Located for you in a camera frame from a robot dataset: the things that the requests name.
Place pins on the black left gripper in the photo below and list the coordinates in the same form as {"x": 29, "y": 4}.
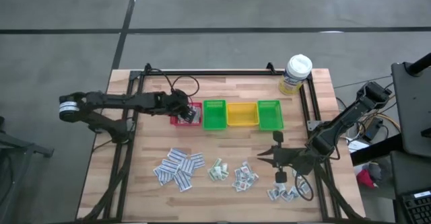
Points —
{"x": 178, "y": 101}

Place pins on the white paper sheet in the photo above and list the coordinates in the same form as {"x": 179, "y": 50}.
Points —
{"x": 357, "y": 146}

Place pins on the black keyboard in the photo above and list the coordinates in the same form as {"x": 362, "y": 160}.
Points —
{"x": 417, "y": 208}

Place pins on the black metal bar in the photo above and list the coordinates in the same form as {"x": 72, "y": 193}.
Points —
{"x": 377, "y": 150}

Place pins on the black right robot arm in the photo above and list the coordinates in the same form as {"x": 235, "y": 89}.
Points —
{"x": 347, "y": 113}

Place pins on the silver mounting plate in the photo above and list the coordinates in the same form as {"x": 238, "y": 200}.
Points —
{"x": 313, "y": 125}

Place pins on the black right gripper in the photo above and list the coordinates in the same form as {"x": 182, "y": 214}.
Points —
{"x": 296, "y": 160}

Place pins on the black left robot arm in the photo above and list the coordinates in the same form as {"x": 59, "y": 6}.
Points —
{"x": 118, "y": 100}

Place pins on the red cloth bundle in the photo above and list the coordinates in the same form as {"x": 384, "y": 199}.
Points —
{"x": 364, "y": 179}

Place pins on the green plastic basket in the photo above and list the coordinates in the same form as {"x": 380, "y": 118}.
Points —
{"x": 270, "y": 116}
{"x": 214, "y": 116}

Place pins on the dark grey desk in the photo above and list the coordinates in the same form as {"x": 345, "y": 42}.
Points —
{"x": 410, "y": 173}

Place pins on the Lysol wipes canister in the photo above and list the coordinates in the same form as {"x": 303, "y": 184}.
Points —
{"x": 298, "y": 69}

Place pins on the yellow plastic basket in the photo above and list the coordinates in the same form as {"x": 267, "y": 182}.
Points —
{"x": 242, "y": 114}

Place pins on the black table edge rail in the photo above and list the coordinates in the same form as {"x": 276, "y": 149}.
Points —
{"x": 235, "y": 72}

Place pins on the grey side table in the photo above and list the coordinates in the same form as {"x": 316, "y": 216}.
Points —
{"x": 414, "y": 109}

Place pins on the black stand legs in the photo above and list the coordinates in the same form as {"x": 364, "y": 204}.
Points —
{"x": 20, "y": 150}

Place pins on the red plastic basket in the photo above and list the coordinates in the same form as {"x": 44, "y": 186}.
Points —
{"x": 175, "y": 122}

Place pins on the black pole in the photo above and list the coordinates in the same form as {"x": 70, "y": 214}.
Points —
{"x": 419, "y": 66}

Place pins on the black power supply box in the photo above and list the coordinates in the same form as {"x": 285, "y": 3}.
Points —
{"x": 373, "y": 130}

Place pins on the grey cloth bundle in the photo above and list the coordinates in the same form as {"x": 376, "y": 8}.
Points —
{"x": 376, "y": 172}

